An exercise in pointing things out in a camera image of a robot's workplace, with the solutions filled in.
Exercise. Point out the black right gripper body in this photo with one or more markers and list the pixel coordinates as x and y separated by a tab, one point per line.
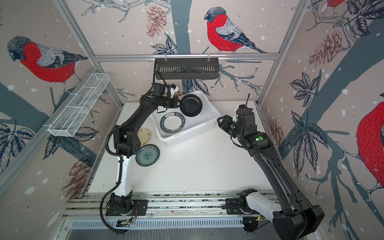
233	129

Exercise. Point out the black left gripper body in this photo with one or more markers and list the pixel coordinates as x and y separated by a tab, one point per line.
168	103

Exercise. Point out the large green rimmed plate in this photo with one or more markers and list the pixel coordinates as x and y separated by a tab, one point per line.
172	122

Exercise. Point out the black round plate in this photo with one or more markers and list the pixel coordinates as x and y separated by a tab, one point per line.
191	105

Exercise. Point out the teal patterned small plate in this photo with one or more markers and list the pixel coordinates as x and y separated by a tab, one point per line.
147	155

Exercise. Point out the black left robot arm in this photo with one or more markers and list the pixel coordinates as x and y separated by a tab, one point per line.
123	142

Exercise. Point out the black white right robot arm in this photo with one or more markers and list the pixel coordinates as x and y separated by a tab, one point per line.
293	216

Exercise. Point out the white plastic bin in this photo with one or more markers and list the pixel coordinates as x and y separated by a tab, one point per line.
194	126

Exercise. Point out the yellow translucent plate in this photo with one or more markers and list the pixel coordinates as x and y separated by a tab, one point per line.
144	135

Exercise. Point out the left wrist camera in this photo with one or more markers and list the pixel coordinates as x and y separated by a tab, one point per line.
172	89

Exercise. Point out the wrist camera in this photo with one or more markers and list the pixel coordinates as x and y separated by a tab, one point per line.
172	89
245	116

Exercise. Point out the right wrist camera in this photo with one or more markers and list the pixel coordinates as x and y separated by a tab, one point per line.
245	116

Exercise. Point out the black hanging wire basket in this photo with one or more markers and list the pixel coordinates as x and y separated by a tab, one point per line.
188	68

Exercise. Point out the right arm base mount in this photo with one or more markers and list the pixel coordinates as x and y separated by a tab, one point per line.
237	206

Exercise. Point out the white mesh wall shelf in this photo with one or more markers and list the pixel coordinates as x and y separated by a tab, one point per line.
71	118

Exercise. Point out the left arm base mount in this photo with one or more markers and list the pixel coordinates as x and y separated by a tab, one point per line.
119	207

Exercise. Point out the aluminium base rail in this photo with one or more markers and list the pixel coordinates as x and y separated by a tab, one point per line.
166	204

